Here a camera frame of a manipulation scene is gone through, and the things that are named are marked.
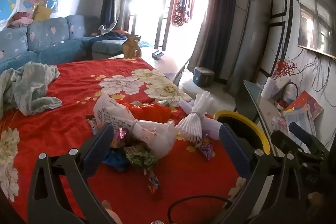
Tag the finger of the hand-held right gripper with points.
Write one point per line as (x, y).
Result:
(284, 141)
(299, 130)

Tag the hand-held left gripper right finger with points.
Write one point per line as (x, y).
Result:
(233, 148)

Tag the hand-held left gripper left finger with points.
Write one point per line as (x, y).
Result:
(98, 145)

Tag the black red packet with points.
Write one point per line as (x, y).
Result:
(92, 124)

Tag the pink foil wrapper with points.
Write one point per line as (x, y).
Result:
(120, 134)

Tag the blue wrapper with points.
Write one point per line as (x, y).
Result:
(116, 162)

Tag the yellow trash bin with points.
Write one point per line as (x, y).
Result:
(258, 132)

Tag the purple candy wrapper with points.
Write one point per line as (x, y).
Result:
(204, 148)

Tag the green snack wrapper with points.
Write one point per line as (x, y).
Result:
(139, 157)

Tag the white plastic bag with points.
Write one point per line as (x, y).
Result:
(155, 134)

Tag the red plastic bag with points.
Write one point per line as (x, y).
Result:
(149, 111)

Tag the striped colourful wrapper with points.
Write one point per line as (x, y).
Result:
(153, 183)

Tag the person's right hand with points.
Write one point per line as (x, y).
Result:
(317, 197)

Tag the person's left hand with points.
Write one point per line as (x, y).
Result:
(113, 214)

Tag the white printed paper sheets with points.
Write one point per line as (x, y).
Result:
(299, 119)

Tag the red book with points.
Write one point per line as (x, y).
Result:
(308, 104)

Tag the television cabinet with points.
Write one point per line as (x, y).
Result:
(265, 111)

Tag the red floral blanket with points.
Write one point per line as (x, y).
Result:
(65, 113)

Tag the white paper roll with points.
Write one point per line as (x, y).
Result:
(269, 88)

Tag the red berry branches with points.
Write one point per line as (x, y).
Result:
(284, 67)

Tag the blue grey box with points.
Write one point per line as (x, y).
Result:
(203, 77)

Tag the light green cloth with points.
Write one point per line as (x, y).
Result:
(29, 87)

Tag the brown paper bag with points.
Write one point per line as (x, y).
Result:
(131, 47)

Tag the grey table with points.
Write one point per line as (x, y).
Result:
(164, 64)

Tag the silver standing air conditioner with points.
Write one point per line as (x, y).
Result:
(252, 37)

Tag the small dark object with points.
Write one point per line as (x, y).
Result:
(158, 54)

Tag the dark blue clothes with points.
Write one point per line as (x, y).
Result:
(114, 35)

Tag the blue sofa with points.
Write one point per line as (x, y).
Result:
(52, 37)

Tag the grey curtain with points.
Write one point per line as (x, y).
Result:
(218, 16)

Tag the yellow pillow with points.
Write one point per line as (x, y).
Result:
(42, 14)

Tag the pink clothes pile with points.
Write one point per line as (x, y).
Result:
(22, 19)

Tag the glass balcony door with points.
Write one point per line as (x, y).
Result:
(152, 3)

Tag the hanging clothes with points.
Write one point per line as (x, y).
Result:
(182, 3)

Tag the world map poster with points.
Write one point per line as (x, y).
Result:
(8, 6)

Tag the wall television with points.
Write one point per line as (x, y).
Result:
(315, 19)

